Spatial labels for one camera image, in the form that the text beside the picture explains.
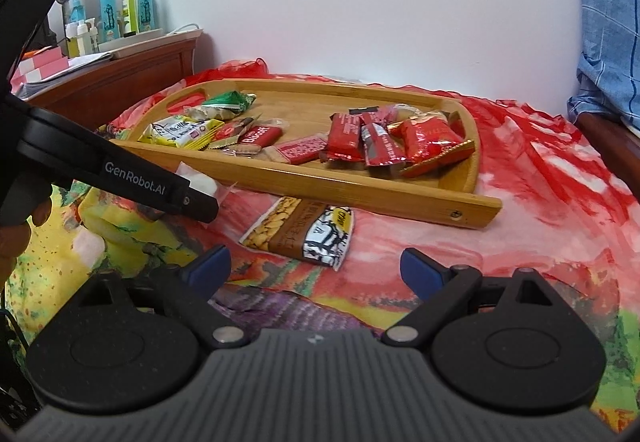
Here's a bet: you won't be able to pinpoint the blue plaid cloth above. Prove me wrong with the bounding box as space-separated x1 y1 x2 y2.
567 0 640 128

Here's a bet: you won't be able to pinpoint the wooden headboard cabinet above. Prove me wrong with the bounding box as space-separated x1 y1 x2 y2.
19 29 204 133

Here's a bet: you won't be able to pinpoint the brown peanut bar packet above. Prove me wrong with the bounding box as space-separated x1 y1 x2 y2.
239 195 356 272

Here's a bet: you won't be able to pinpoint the red brown triangular packet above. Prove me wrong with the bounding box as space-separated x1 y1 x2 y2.
209 115 264 146

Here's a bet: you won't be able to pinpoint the wooden tray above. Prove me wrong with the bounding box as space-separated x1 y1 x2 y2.
108 79 504 231

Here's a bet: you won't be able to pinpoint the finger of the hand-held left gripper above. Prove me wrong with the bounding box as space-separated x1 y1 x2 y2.
167 181 221 224

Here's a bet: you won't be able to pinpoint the red white-print biscuit packet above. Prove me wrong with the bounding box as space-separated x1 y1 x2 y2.
234 124 286 156

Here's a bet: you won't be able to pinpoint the tall teal bottle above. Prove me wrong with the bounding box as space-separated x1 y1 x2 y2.
98 0 120 43
137 0 155 34

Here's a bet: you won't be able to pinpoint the small white bottle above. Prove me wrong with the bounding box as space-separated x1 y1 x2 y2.
74 19 91 57
85 16 101 54

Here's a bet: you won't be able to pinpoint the white yellow snack packet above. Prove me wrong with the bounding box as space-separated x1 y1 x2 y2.
138 117 226 152

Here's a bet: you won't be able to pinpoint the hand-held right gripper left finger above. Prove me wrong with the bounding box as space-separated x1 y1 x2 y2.
74 244 246 348

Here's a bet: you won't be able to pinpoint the wooden armrest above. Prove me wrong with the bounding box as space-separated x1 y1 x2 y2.
574 114 640 141

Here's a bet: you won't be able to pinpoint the red chocolate bar packet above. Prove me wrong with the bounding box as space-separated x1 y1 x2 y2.
322 112 364 163

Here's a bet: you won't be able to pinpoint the grey plastic tray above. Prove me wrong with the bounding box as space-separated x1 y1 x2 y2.
97 27 165 54

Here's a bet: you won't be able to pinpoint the white marshmallow packet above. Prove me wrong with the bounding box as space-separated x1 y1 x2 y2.
172 161 239 211

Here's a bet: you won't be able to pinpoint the stack of papers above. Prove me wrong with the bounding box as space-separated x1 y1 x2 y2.
22 50 116 98

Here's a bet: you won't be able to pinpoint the colourful printed blanket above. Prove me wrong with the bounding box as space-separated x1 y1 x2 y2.
0 56 640 434

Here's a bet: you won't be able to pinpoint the yellow green bottle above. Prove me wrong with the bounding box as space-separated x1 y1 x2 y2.
119 0 139 36

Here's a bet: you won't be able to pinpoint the red wafer stick packet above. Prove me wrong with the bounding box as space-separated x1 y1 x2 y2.
348 106 396 128

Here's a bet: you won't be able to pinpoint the person's left hand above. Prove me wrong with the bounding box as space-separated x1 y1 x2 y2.
0 199 54 286

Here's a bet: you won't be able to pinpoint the green snack packet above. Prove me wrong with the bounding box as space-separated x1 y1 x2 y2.
199 90 257 116

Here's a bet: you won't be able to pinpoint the round yellow candy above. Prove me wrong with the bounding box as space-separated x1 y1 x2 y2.
392 104 424 123

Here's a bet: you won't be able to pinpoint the white cable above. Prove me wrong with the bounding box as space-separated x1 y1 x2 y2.
162 23 205 37

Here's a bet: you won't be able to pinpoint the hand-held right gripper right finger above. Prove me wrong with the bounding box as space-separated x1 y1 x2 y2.
382 246 561 348

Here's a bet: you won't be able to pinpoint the beige nougat candy packet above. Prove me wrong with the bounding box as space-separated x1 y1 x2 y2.
182 104 241 123

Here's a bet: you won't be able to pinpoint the red gold cherry candy packet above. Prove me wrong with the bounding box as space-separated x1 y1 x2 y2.
399 139 476 180

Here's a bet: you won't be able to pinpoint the red biscuit packet clear ends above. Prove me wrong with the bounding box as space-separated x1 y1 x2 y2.
263 134 331 167

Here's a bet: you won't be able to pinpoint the puffed red snack bag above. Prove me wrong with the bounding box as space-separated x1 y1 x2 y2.
399 112 464 162

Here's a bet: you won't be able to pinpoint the red silver snack packet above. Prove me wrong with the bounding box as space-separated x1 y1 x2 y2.
360 121 407 169

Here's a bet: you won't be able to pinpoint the pink white checkered box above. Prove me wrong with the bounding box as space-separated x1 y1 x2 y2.
9 46 69 93

